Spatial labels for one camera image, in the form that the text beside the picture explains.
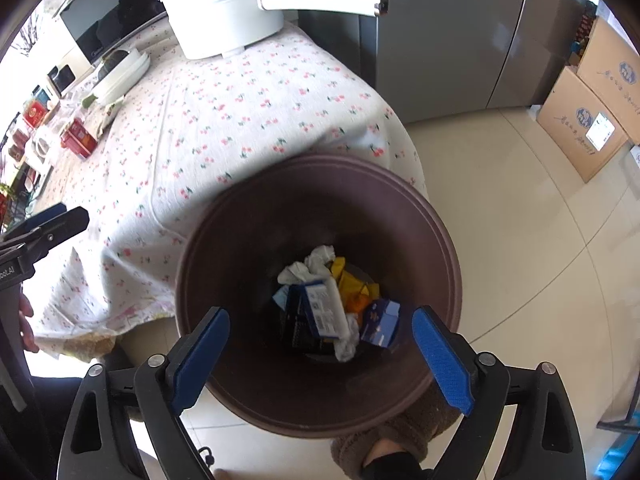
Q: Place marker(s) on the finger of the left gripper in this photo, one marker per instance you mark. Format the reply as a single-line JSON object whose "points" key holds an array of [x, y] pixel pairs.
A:
{"points": [[58, 230], [33, 222]]}

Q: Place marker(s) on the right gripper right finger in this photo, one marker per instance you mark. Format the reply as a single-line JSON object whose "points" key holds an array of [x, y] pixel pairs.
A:
{"points": [[544, 441]]}

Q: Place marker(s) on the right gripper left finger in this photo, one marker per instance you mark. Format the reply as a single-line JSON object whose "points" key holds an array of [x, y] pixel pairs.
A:
{"points": [[98, 442]]}

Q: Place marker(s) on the orange peel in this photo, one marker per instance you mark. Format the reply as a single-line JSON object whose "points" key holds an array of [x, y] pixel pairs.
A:
{"points": [[358, 303]]}

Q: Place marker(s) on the blue almond snack box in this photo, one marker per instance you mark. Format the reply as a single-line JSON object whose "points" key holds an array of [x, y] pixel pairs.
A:
{"points": [[314, 313]]}

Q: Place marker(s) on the yellow snack wrapper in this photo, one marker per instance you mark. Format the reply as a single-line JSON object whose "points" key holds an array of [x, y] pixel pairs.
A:
{"points": [[352, 290]]}

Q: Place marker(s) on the white paper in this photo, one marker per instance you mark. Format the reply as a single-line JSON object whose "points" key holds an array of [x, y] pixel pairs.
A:
{"points": [[316, 266]]}

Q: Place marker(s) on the dark brown trash bin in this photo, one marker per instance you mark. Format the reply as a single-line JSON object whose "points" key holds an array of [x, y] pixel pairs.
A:
{"points": [[388, 233]]}

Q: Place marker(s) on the person's left hand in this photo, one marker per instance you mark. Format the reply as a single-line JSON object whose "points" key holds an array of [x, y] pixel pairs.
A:
{"points": [[25, 313]]}

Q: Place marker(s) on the cherry print tablecloth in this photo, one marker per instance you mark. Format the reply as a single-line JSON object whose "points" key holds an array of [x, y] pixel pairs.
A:
{"points": [[186, 132]]}

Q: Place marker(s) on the small blue milk carton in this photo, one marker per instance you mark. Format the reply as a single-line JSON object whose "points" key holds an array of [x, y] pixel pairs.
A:
{"points": [[380, 323]]}

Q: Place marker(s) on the black microwave oven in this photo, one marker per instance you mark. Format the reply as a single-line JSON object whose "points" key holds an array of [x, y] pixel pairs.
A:
{"points": [[98, 25]]}

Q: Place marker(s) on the white electric cooking pot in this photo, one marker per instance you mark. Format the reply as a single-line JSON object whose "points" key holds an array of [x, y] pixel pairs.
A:
{"points": [[206, 28]]}

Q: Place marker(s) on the lower cardboard box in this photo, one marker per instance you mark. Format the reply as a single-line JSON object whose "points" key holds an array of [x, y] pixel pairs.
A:
{"points": [[580, 124]]}

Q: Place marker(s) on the cardboard box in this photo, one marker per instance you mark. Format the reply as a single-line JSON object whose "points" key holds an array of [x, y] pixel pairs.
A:
{"points": [[580, 124], [610, 68]]}

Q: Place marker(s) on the upper cardboard box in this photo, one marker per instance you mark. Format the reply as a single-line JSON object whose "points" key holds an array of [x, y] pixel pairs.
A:
{"points": [[610, 68]]}

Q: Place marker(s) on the grey refrigerator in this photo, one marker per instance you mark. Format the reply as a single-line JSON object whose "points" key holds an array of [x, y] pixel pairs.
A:
{"points": [[434, 58]]}

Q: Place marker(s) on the white bowl with handle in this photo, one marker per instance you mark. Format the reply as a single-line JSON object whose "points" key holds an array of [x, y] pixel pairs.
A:
{"points": [[122, 78]]}

